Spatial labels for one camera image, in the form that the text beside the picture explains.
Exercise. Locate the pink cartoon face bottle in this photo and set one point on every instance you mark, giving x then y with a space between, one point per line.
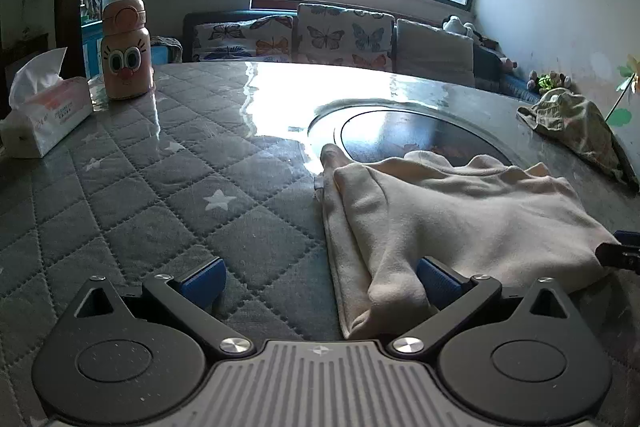
126 52

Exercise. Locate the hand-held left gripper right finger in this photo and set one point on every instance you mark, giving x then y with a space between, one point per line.
440 281

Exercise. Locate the white tissue box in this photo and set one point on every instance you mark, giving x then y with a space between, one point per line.
45 112

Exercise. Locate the yellow paper flower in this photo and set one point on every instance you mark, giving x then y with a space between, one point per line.
627 82

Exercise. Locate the plain grey cushion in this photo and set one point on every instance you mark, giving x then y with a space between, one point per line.
435 54

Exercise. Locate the white plush toy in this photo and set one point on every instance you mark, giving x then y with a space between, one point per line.
457 27

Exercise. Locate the dark sofa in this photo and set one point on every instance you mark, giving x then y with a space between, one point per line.
490 64

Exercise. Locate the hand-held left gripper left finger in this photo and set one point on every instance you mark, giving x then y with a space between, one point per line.
202 281

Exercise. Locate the small colourful toys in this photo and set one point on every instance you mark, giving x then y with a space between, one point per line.
550 80

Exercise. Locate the olive patterned cloth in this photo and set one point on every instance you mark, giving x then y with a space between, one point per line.
575 122

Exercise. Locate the tall butterfly print cushion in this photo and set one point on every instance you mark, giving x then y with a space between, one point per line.
345 37

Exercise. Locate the grey quilted star table cover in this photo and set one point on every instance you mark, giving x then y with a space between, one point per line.
150 187

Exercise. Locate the beige long-sleeved shirt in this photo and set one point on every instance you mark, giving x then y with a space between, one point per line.
450 222

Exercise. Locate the blue cabinet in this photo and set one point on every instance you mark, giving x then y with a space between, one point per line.
92 47

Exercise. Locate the low butterfly print cushion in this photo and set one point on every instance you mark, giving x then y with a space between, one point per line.
245 39

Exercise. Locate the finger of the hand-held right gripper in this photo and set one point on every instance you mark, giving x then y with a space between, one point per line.
620 254

